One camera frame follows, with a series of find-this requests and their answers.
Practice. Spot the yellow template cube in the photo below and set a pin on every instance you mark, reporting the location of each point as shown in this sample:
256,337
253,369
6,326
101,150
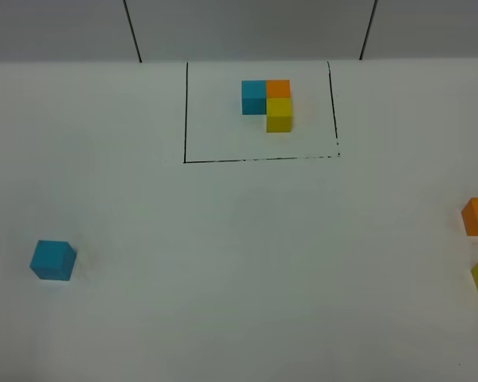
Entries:
279,115

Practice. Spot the blue template cube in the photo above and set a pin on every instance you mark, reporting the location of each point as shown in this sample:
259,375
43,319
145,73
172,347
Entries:
253,97

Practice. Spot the orange template cube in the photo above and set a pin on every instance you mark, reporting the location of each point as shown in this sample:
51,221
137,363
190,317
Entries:
278,89

